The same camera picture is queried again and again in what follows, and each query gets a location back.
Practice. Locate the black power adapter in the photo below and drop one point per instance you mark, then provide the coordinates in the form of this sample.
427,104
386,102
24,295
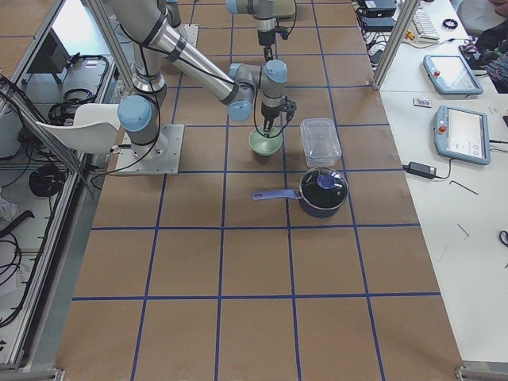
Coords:
421,170

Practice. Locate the black allen key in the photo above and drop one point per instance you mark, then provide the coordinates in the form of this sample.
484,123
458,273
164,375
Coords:
464,187

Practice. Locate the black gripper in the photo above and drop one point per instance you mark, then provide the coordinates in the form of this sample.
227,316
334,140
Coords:
269,113
265,39

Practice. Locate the lower teach pendant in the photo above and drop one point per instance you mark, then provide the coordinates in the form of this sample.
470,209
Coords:
462,134

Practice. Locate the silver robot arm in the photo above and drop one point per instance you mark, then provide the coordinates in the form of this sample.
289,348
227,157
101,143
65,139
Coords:
243,88
267,13

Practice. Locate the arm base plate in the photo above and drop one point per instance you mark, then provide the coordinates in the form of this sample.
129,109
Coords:
163,158
188,37

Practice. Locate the blue saucepan with lid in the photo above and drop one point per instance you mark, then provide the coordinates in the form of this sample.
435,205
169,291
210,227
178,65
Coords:
321,192

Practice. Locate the white plastic chair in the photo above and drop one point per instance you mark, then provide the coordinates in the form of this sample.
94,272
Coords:
94,129

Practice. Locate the clear plastic lidded container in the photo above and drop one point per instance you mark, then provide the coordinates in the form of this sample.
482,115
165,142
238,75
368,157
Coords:
320,142

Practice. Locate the green bowl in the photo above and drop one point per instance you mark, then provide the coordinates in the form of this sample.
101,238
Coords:
265,146

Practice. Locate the aluminium frame post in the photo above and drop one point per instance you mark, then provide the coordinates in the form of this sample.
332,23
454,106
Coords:
402,23

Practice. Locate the white keyboard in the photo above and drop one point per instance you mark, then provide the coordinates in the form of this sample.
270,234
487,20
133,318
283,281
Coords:
423,27

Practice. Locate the upper teach pendant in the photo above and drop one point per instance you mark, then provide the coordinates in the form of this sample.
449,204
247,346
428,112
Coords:
451,75

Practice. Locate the teach pendant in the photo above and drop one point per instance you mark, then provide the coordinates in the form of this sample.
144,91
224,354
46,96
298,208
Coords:
451,75
462,134

